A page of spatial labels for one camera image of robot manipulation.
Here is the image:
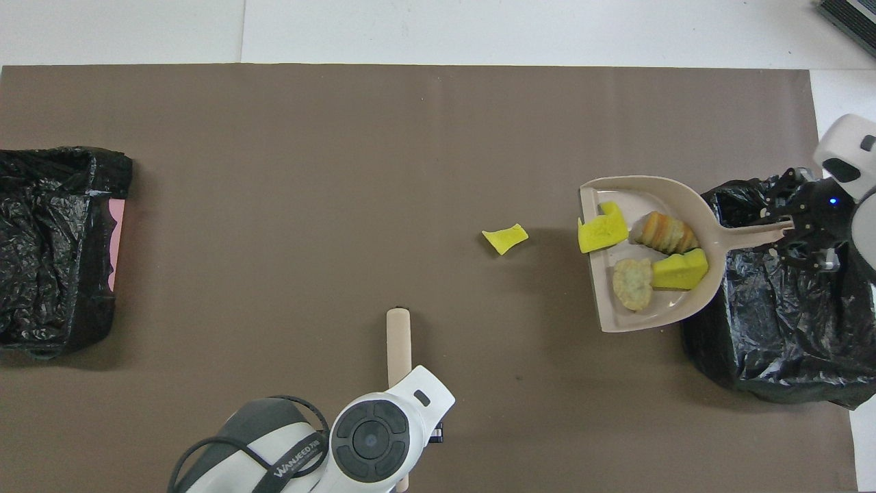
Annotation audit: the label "beige plastic dustpan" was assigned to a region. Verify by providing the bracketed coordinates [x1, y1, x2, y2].
[579, 176, 796, 333]

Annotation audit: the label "orange striped bread scrap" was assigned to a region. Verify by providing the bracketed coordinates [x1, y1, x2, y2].
[630, 211, 700, 255]

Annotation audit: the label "brown table mat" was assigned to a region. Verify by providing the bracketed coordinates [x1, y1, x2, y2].
[0, 64, 860, 493]

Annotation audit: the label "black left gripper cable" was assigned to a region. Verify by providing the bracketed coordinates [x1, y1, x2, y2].
[168, 395, 329, 493]

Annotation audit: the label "yellow green sponge scrap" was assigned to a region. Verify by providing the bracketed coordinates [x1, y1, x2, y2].
[650, 248, 710, 291]

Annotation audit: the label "dark ribbed block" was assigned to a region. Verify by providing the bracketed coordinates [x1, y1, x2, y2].
[816, 0, 876, 59]

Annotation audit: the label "hooked yellow sponge scrap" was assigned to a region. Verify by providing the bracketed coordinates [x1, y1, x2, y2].
[578, 201, 629, 255]

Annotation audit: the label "left black-lined bin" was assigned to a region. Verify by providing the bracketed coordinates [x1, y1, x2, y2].
[681, 175, 876, 410]

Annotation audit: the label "small yellow sponge scrap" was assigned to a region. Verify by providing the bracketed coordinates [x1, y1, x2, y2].
[481, 223, 530, 256]

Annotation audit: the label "right black-lined bin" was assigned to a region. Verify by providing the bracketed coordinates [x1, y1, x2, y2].
[0, 146, 133, 357]

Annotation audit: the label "black-lined bin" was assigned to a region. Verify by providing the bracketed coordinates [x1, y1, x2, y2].
[0, 146, 133, 357]
[681, 175, 876, 410]

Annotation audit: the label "pale striped bread scrap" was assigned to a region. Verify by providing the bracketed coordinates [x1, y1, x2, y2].
[612, 257, 654, 312]

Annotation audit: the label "pink bin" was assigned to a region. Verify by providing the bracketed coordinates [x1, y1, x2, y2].
[106, 197, 127, 292]

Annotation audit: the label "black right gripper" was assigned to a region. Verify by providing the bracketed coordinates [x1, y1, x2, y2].
[763, 168, 856, 272]

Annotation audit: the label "beige hand brush black bristles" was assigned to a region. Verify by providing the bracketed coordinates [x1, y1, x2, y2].
[387, 307, 412, 492]

